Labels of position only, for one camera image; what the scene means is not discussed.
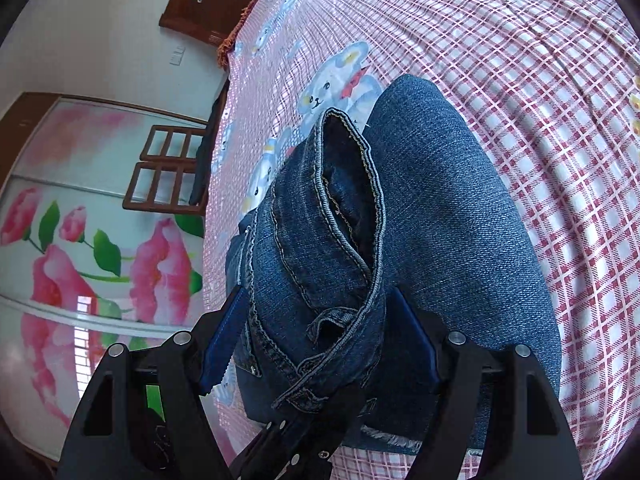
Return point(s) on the wooden chair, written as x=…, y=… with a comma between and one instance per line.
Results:
x=150, y=195

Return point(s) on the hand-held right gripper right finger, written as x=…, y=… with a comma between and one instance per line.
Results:
x=415, y=335

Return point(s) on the pink plaid bed sheet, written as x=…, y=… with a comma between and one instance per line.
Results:
x=500, y=60

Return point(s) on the blue denim pants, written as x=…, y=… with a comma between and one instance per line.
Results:
x=440, y=210

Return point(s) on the dark seat cushion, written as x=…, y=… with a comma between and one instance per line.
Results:
x=205, y=160

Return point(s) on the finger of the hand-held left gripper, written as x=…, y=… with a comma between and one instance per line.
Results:
x=335, y=430
x=272, y=455

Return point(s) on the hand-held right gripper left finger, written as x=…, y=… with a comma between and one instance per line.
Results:
x=220, y=345

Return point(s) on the white wall switch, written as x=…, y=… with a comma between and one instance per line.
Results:
x=176, y=55

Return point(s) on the floral sliding door wardrobe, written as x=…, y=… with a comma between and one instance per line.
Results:
x=75, y=270

